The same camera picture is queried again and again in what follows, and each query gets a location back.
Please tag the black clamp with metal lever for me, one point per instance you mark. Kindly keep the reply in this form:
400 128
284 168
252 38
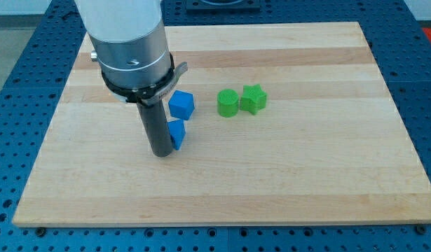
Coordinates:
155 89

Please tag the blue cube block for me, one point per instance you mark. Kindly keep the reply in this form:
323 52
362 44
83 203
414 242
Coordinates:
181 105

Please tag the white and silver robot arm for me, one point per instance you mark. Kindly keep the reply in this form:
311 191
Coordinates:
129 39

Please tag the light wooden board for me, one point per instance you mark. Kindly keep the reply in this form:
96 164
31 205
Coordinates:
329 148

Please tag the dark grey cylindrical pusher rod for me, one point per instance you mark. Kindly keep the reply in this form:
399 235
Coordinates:
155 124

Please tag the green cylinder block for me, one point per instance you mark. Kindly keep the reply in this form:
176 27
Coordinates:
227 103

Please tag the blue triangle block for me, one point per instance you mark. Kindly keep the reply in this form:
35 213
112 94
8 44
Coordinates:
177 132

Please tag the green star block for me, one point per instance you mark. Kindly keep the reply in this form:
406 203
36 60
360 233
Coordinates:
253 99

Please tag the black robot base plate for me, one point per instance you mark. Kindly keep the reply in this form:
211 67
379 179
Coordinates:
196 6

